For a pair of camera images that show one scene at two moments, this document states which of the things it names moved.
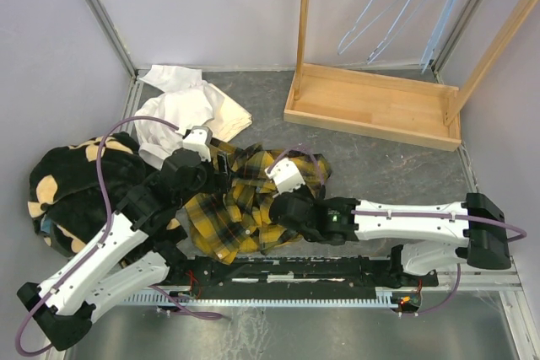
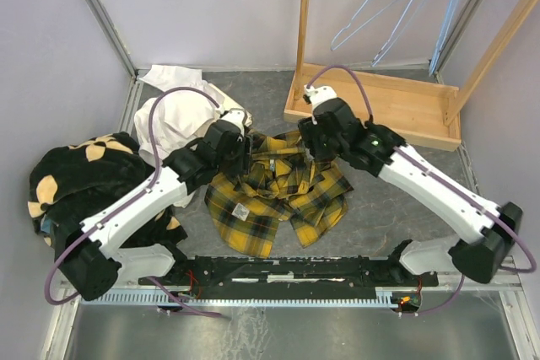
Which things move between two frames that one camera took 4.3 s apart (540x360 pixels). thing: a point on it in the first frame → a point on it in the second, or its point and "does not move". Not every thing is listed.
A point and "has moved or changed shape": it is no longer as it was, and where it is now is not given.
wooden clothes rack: x=388 y=105 does not move
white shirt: x=188 y=101 does not move
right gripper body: x=304 y=193 → x=324 y=147
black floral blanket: x=67 y=201 does not move
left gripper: x=222 y=177 → x=244 y=148
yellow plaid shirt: x=232 y=217 has moved or changed shape
